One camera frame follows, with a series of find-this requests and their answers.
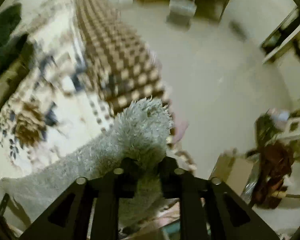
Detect floral bed cover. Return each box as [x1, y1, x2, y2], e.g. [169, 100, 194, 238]
[0, 0, 196, 231]

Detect grey slipper pair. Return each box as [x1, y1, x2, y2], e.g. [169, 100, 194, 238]
[229, 21, 247, 41]

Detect grey fleece pants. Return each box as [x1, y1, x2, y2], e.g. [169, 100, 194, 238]
[0, 99, 173, 228]

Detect dark folded jeans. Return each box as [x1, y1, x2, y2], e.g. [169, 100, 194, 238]
[0, 3, 28, 81]

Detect white wardrobe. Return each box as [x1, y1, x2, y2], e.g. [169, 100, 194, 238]
[225, 0, 300, 101]

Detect wooden chair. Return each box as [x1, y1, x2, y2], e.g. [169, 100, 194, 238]
[185, 0, 231, 22]

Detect white trash bin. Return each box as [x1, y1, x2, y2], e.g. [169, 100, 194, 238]
[166, 0, 197, 27]

